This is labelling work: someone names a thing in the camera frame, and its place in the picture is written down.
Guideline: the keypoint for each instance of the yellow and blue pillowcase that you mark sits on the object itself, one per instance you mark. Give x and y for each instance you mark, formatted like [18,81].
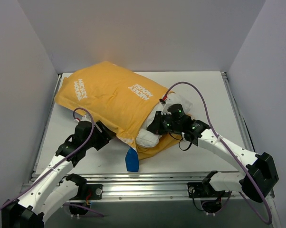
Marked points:
[125,102]

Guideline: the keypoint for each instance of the aluminium table frame rail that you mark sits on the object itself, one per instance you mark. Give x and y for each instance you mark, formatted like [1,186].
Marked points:
[163,177]

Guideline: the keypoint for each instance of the white quilted pillow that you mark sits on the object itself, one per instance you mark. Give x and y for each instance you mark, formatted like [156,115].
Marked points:
[147,139]

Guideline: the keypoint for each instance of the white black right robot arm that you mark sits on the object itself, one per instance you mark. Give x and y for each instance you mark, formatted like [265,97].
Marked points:
[257,174]

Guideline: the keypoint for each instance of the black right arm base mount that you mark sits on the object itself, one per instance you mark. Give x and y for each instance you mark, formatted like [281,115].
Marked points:
[198,190]

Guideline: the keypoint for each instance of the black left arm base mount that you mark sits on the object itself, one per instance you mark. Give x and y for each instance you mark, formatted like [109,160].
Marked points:
[88,192]

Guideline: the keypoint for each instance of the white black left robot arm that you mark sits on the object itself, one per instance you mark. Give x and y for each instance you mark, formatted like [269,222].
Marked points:
[55,185]

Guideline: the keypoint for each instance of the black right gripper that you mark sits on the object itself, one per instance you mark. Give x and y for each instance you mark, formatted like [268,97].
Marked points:
[156,123]

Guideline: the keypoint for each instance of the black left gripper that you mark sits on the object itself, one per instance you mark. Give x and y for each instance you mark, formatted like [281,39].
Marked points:
[104,132]

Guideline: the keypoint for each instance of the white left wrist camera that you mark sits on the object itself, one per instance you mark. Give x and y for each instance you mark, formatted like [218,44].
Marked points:
[82,118]

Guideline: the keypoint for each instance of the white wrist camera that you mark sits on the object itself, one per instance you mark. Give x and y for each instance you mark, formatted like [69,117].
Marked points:
[82,118]
[166,103]

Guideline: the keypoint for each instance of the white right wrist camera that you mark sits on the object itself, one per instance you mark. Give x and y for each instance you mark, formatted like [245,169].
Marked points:
[166,103]

